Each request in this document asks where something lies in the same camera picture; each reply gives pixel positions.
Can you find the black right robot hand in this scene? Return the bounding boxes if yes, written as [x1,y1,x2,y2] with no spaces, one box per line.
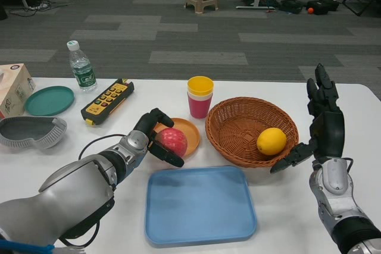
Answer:
[270,63,346,174]

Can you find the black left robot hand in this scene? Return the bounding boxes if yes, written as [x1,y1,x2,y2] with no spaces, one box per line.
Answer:
[133,108,185,168]

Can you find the red apple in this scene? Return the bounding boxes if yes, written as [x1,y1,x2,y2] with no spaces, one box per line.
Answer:
[154,127,189,158]

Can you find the orange round plate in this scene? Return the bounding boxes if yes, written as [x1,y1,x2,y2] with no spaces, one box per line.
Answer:
[153,117,201,160]

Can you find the teal round plate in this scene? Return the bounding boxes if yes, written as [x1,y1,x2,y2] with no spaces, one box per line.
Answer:
[24,85,75,117]

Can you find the yellow black remote control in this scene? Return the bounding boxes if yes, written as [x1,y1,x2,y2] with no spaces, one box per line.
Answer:
[80,78,135,127]

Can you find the pink plastic cup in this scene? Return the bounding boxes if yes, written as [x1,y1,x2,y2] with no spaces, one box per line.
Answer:
[187,95,214,119]

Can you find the white plastic cup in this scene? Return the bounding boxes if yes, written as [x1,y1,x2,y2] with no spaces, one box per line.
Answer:
[187,91,214,102]

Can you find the yellow lemon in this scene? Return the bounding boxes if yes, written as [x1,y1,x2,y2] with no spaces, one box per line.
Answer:
[257,127,288,156]

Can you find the yellow plastic cup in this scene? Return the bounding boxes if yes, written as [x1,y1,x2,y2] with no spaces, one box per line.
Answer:
[187,76,215,98]

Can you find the clear plastic water bottle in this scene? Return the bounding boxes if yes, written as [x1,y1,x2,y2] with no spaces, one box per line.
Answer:
[66,40,98,93]

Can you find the brown wicker basket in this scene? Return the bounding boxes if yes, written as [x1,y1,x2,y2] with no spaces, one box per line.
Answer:
[205,96,299,168]

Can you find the blue rectangular tray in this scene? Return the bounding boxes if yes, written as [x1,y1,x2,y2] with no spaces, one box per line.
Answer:
[144,165,258,249]

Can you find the grey heart-shaped bowl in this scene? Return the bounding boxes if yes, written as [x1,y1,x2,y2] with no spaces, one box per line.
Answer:
[0,116,68,150]

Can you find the black bulky bag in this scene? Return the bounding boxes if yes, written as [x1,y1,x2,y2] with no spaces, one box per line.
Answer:
[306,0,340,16]

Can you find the black flat bag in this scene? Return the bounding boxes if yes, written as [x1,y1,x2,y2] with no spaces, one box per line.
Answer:
[279,0,304,15]

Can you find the cardboard tissue box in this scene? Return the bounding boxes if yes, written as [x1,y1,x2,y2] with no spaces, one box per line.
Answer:
[0,62,36,119]

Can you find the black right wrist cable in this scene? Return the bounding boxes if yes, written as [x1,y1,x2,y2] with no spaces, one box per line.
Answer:
[342,157,355,175]

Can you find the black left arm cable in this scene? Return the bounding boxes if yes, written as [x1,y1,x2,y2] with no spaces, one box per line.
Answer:
[78,134,129,161]

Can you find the blue cable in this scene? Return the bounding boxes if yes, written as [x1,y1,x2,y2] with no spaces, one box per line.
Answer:
[0,236,56,254]

